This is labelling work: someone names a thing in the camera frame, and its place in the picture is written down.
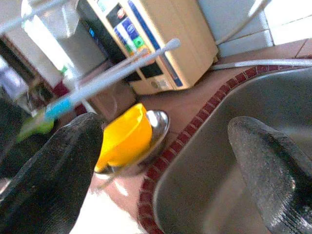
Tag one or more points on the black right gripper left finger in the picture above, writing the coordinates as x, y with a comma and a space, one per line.
48, 182

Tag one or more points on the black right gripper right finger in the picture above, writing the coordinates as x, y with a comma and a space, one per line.
273, 175

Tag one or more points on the clear plastic jug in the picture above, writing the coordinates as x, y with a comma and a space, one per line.
61, 19

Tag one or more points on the yellow plastic bowl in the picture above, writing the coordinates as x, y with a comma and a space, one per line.
126, 136

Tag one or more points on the white green plastic tongs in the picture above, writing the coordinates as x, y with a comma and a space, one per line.
109, 80

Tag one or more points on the black filter unit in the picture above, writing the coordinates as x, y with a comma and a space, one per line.
100, 31

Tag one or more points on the beige water ionizer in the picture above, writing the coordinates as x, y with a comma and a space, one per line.
175, 24

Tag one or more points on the round steel bowl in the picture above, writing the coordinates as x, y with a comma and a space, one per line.
158, 124

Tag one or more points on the steel sink basin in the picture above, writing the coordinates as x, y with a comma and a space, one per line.
207, 158

